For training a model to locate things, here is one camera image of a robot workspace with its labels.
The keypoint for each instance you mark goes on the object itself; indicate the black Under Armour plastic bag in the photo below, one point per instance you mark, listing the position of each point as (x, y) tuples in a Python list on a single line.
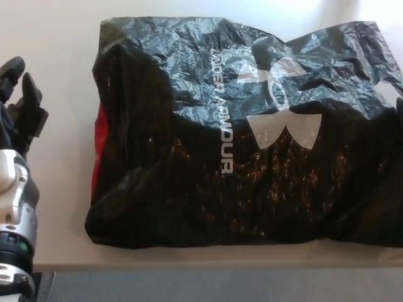
[(195, 188)]

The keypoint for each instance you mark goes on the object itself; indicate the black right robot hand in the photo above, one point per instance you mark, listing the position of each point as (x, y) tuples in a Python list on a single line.
[(400, 108)]

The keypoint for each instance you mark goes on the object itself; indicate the dark object under desk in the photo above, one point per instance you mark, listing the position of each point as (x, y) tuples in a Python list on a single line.
[(42, 287)]

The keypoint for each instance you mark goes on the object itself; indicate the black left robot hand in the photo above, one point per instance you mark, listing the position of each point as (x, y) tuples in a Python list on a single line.
[(26, 107)]

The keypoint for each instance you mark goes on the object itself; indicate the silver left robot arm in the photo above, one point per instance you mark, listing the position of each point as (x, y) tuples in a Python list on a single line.
[(15, 195)]

